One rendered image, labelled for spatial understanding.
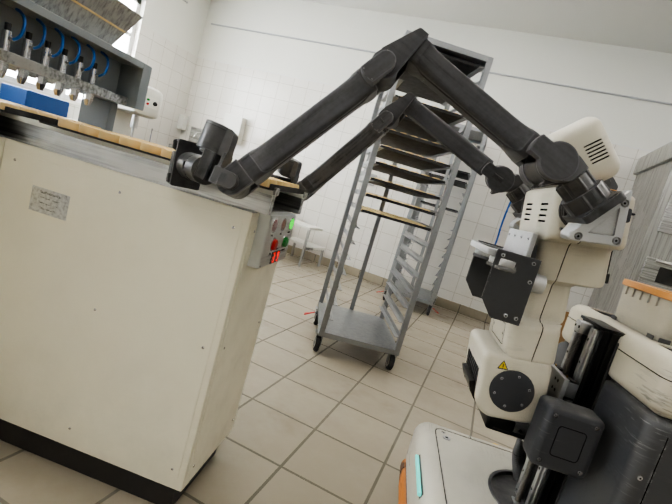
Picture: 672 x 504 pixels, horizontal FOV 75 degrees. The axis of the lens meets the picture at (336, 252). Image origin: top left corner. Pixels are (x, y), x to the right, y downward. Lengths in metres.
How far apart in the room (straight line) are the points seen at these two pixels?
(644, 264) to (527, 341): 3.02
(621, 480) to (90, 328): 1.27
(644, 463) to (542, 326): 0.32
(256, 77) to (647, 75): 4.26
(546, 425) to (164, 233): 0.98
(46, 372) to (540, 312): 1.28
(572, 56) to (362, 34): 2.25
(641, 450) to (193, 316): 1.01
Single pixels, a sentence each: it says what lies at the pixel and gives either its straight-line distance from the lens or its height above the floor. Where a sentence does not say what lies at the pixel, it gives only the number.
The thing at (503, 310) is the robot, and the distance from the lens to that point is 1.10.
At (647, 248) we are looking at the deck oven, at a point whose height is 1.16.
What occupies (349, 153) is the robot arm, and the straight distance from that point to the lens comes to 1.44.
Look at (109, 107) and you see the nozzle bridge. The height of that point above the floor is 1.00.
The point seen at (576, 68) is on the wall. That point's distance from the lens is 5.32.
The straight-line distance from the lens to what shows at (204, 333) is 1.15.
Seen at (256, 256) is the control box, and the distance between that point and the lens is 1.11.
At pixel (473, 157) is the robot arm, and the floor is 1.15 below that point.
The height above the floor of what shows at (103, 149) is 0.88.
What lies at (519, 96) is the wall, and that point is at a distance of 5.21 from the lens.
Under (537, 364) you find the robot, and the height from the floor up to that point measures 0.68.
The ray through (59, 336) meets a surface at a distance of 1.38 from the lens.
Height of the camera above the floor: 0.95
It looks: 8 degrees down
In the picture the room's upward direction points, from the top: 16 degrees clockwise
